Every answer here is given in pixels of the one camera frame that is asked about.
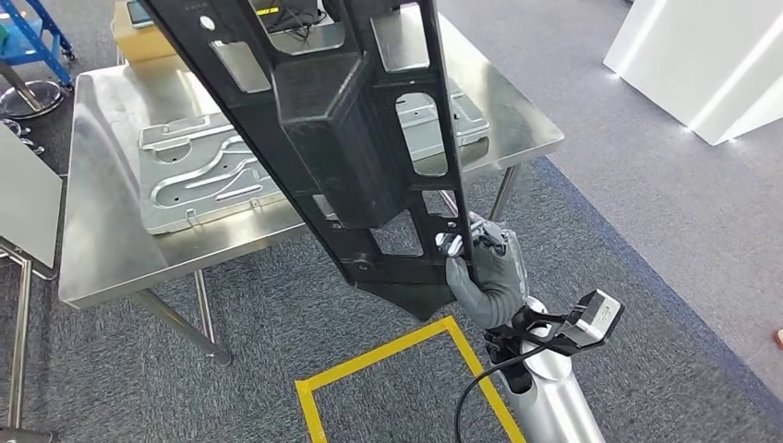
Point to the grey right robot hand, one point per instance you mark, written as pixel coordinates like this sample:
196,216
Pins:
495,281

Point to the black plastic frame part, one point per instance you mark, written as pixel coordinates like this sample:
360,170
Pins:
330,140

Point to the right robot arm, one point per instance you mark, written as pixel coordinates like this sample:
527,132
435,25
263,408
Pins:
550,409

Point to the steel workbench table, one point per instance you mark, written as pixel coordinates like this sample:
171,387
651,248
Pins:
110,244

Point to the white angular block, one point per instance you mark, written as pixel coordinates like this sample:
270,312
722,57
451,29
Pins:
703,61

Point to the stamped grey metal plate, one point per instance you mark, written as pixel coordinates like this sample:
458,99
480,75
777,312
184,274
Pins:
183,183

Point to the cardboard box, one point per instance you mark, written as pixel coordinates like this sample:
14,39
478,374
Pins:
144,43

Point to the white flat panel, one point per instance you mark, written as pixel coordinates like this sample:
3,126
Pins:
27,195

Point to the blue wheeled rack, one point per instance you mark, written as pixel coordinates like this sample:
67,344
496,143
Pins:
37,52

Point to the black camera bracket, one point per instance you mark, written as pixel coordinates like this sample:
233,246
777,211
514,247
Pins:
501,348

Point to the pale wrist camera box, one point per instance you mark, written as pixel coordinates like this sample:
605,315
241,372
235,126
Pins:
596,318

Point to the chrome stanchion post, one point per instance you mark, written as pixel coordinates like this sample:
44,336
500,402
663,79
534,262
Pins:
30,101

